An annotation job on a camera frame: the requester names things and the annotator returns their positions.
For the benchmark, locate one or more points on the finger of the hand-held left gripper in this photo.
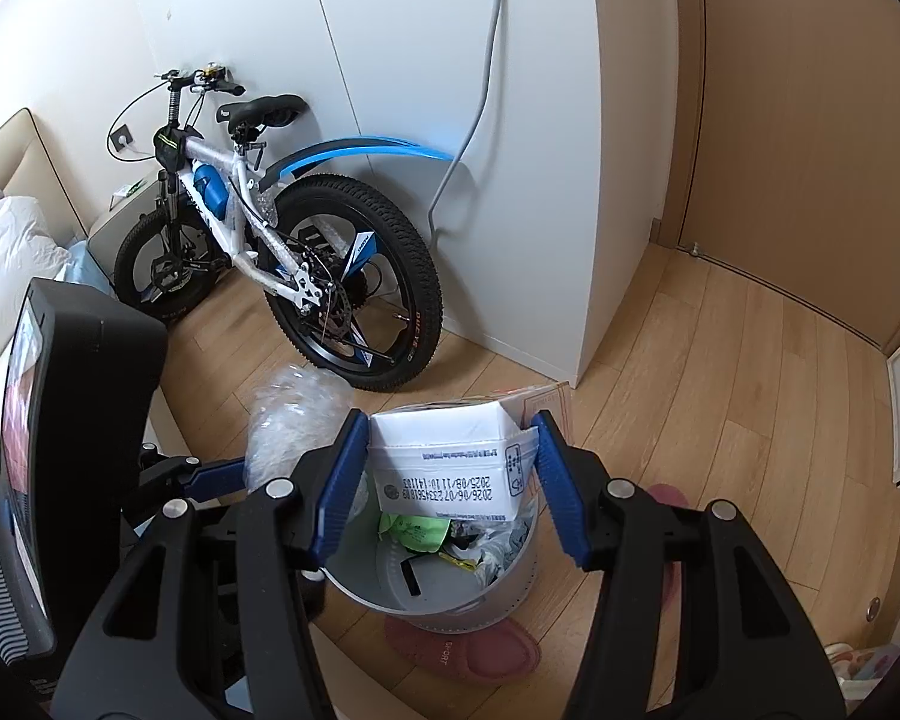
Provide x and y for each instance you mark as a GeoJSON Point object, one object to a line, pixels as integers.
{"type": "Point", "coordinates": [217, 478]}

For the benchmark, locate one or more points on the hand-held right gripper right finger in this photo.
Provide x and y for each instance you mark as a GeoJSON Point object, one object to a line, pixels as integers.
{"type": "Point", "coordinates": [562, 487]}

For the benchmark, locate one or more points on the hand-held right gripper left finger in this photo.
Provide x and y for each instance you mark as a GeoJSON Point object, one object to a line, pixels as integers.
{"type": "Point", "coordinates": [337, 487]}

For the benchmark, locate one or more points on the clear plastic bag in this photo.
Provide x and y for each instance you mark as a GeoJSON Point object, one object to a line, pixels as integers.
{"type": "Point", "coordinates": [292, 420]}

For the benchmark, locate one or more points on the white plastic film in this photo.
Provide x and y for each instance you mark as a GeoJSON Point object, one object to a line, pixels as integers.
{"type": "Point", "coordinates": [499, 547]}

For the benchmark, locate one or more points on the small white carton box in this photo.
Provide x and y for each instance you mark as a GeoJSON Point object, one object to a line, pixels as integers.
{"type": "Point", "coordinates": [450, 457]}

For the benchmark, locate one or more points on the yellow snack wrapper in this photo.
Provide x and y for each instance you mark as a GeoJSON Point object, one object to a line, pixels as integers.
{"type": "Point", "coordinates": [457, 559]}

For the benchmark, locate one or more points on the white round waste bin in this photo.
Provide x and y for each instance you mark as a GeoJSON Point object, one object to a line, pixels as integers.
{"type": "Point", "coordinates": [435, 592]}

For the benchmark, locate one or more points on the brown cardboard box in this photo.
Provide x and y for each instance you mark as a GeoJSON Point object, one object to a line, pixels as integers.
{"type": "Point", "coordinates": [551, 409]}

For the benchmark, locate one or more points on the pink slipper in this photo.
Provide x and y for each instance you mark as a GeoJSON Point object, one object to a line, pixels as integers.
{"type": "Point", "coordinates": [671, 547]}
{"type": "Point", "coordinates": [465, 645]}

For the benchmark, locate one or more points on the lavender folded quilt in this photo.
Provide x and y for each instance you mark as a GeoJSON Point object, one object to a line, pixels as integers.
{"type": "Point", "coordinates": [15, 255]}

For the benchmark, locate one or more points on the grey bedside cabinet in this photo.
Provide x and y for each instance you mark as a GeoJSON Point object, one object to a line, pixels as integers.
{"type": "Point", "coordinates": [120, 217]}

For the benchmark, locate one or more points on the white blue bicycle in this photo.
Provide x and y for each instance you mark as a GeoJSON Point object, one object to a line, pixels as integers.
{"type": "Point", "coordinates": [270, 225]}

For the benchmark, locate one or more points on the beige bed headboard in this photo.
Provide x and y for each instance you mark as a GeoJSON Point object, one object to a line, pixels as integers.
{"type": "Point", "coordinates": [30, 165]}

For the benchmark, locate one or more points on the white wardrobe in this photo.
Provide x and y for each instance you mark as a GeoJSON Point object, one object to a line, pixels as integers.
{"type": "Point", "coordinates": [540, 165]}

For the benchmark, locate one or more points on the printed pastel cloth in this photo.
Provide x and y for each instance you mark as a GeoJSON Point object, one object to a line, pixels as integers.
{"type": "Point", "coordinates": [862, 664]}

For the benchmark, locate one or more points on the beige room door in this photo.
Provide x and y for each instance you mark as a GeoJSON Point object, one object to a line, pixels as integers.
{"type": "Point", "coordinates": [810, 127]}

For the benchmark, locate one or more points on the wall socket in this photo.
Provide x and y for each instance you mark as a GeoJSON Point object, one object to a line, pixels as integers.
{"type": "Point", "coordinates": [122, 139]}

